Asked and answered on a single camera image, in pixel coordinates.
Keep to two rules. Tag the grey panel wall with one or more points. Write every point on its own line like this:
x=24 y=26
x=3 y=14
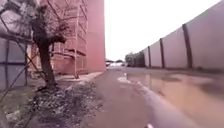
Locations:
x=200 y=43

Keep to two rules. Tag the pale concrete slab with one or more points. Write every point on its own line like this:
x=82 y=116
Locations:
x=80 y=78

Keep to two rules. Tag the bare pruned tree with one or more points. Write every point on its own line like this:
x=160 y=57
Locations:
x=45 y=43

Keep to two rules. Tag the dark green bushes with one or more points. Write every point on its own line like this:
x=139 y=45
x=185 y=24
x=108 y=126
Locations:
x=134 y=59

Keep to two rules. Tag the gravel and dirt strip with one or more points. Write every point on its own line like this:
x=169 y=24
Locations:
x=60 y=103

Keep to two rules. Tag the muddy water puddle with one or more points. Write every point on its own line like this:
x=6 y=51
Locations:
x=186 y=93

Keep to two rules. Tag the wet brown asphalt road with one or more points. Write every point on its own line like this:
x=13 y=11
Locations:
x=116 y=100

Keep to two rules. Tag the red brick building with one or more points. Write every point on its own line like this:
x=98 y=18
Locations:
x=90 y=36

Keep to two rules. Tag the grey metal fence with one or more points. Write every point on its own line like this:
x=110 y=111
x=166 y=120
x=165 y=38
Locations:
x=11 y=50

